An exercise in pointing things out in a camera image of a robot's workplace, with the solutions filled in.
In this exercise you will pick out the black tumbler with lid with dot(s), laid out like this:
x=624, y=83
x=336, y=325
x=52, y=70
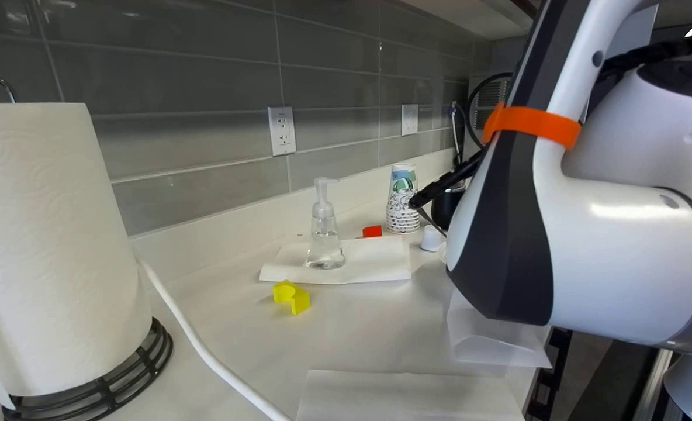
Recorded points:
x=445, y=212

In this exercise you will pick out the dark base cabinet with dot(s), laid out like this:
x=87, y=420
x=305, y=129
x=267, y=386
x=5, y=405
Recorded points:
x=558, y=383

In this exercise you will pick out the yellow block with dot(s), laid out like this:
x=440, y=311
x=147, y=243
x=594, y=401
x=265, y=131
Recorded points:
x=290, y=298

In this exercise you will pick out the clear pump bottle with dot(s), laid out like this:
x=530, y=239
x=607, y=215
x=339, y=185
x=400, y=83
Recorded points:
x=325, y=235

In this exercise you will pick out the small white cup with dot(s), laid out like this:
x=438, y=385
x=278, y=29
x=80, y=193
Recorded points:
x=430, y=239

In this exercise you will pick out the white cloth towel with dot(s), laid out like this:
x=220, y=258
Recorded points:
x=493, y=348

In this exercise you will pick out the patterned paper cup stack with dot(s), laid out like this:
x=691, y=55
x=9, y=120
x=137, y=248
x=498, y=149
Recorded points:
x=400, y=201

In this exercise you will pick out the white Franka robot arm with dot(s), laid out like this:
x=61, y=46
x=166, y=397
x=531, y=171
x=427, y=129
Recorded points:
x=611, y=235

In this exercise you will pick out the silver metal stand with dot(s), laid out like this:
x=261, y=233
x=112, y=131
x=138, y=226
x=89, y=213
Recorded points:
x=687, y=390

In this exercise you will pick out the white wall outlet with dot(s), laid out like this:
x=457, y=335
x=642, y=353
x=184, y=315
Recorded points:
x=281, y=129
x=410, y=120

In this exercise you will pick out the white paper towel roll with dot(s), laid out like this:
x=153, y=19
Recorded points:
x=49, y=248

